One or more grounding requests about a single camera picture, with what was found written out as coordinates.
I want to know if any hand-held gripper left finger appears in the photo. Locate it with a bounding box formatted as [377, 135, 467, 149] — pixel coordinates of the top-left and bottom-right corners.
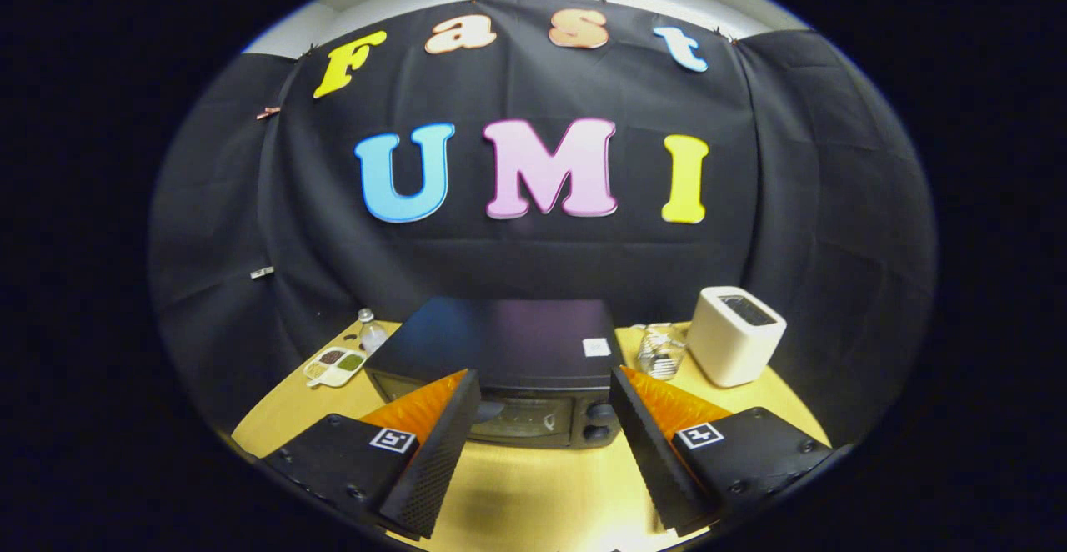
[265, 369, 483, 540]

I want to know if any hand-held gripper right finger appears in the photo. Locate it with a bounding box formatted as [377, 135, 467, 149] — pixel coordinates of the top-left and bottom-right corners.
[609, 365, 834, 536]

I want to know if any black toaster oven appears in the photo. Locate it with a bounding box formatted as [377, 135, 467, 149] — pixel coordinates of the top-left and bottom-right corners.
[364, 298, 624, 450]

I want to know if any white toaster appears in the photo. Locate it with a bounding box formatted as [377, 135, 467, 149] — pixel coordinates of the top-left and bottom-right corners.
[686, 286, 788, 389]

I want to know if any white divided spice dish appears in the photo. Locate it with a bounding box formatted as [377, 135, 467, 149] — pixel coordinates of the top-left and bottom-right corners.
[303, 346, 368, 389]

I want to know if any clear plastic bottle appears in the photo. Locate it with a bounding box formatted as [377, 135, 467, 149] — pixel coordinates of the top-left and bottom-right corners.
[357, 309, 389, 354]

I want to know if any black backdrop cloth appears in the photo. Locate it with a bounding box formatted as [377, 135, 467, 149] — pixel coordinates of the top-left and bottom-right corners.
[150, 0, 939, 444]

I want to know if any metal wire basket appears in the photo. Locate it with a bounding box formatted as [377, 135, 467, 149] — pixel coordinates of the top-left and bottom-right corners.
[636, 323, 689, 381]

